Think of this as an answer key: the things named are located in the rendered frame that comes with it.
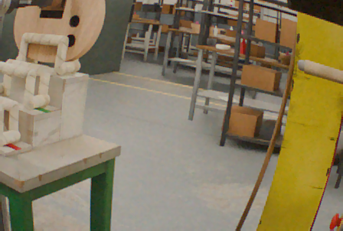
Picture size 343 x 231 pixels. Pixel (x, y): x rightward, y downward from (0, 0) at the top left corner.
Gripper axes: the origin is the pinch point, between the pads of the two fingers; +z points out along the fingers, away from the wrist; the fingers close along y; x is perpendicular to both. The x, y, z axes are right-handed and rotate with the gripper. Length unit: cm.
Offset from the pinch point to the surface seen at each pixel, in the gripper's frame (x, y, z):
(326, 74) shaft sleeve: -6, 82, 0
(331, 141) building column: -37, 86, 89
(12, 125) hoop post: -32.2, 9.8, -16.8
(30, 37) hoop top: -11.5, -4.7, 6.9
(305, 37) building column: 1, 65, 89
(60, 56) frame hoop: -15.8, 9.4, 6.9
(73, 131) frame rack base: -36.5, 14.2, 13.5
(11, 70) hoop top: -19.9, 1.1, -9.2
